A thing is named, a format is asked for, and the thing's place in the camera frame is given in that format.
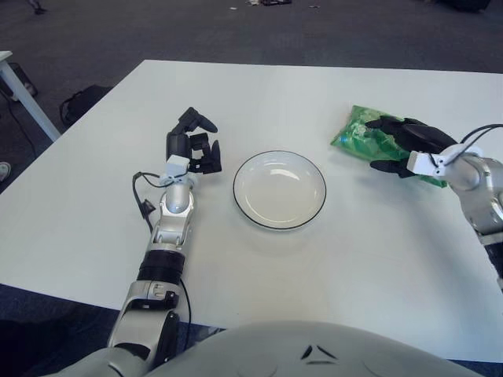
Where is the dark object under side table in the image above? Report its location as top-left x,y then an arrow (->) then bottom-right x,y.
9,62 -> 40,99

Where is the black bulky floor object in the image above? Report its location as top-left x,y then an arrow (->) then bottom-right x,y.
438,0 -> 492,12

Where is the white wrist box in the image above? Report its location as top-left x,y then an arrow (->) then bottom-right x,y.
406,145 -> 484,178
159,155 -> 189,185

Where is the black left elbow cable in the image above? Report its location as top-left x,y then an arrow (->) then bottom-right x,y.
180,280 -> 193,339

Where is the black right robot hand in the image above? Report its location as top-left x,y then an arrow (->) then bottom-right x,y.
363,115 -> 459,180

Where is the green snack chip bag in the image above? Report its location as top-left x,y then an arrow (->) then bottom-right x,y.
329,104 -> 449,189

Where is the white table leg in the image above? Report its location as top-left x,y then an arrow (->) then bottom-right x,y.
0,49 -> 62,143

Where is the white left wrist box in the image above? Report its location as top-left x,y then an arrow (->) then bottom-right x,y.
159,155 -> 189,185

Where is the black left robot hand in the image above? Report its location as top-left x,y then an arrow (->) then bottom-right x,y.
165,106 -> 224,176

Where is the grey robot torso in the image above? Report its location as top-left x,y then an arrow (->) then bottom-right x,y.
31,320 -> 503,377

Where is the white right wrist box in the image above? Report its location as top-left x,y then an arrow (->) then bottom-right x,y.
406,145 -> 484,178

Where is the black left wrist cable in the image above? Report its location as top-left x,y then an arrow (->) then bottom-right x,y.
132,170 -> 168,232

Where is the white plate black rim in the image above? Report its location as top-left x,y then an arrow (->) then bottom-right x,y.
232,149 -> 328,232

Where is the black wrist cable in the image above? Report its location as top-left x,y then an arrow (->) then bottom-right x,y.
457,123 -> 503,158
132,170 -> 168,232

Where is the black backpack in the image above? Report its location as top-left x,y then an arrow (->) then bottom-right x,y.
59,84 -> 115,126

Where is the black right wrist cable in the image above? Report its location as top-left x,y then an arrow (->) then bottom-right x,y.
457,123 -> 503,158

